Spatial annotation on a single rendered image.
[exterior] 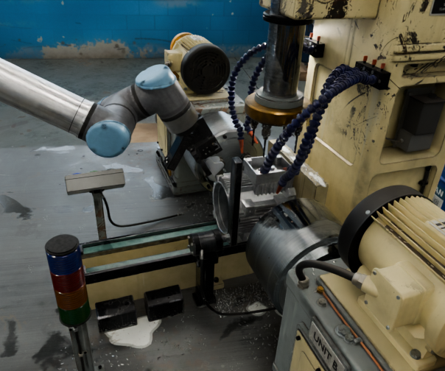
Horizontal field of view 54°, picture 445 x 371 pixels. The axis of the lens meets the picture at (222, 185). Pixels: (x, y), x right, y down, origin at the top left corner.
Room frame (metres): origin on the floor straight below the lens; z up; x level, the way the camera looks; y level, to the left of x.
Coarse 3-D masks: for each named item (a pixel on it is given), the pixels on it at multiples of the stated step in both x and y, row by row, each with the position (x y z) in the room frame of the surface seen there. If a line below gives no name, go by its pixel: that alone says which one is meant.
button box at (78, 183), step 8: (72, 176) 1.09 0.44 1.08; (80, 176) 1.10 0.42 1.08; (88, 176) 1.10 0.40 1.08; (96, 176) 1.11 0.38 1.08; (104, 176) 1.12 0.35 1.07; (112, 176) 1.12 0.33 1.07; (120, 176) 1.13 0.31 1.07; (72, 184) 1.08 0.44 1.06; (80, 184) 1.08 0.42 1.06; (88, 184) 1.09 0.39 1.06; (96, 184) 1.09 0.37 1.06; (104, 184) 1.10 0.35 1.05; (112, 184) 1.11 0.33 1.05; (120, 184) 1.11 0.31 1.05; (72, 192) 1.08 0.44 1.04; (80, 192) 1.10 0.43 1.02
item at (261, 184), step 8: (248, 160) 1.12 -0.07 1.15; (256, 160) 1.15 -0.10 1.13; (280, 160) 1.16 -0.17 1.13; (248, 168) 1.10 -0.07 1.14; (256, 168) 1.13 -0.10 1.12; (272, 168) 1.10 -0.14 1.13; (280, 168) 1.14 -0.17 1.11; (248, 176) 1.09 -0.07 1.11; (256, 176) 1.04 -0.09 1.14; (264, 176) 1.05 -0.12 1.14; (272, 176) 1.06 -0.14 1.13; (280, 176) 1.07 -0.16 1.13; (256, 184) 1.04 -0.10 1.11; (264, 184) 1.05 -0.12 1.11; (272, 184) 1.06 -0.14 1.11; (288, 184) 1.08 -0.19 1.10; (256, 192) 1.04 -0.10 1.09; (264, 192) 1.05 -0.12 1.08; (272, 192) 1.06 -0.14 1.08
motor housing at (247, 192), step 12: (228, 180) 1.07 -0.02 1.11; (216, 192) 1.13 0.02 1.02; (228, 192) 1.03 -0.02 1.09; (252, 192) 1.05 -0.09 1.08; (216, 204) 1.13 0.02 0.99; (228, 204) 1.01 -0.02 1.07; (240, 204) 1.01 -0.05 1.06; (264, 204) 1.02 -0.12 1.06; (276, 204) 1.03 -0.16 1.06; (216, 216) 1.10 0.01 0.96; (240, 216) 0.99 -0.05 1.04; (252, 216) 1.00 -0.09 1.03; (240, 228) 0.99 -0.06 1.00; (252, 228) 1.00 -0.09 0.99
